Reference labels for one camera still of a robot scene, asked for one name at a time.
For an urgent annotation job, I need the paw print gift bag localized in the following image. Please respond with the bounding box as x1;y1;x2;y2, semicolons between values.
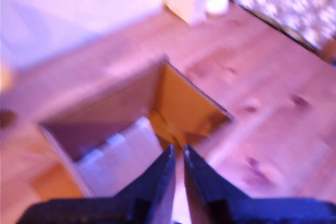
232;0;336;54

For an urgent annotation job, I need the cardboard dice tower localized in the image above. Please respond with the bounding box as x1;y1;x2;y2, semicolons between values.
38;60;234;201

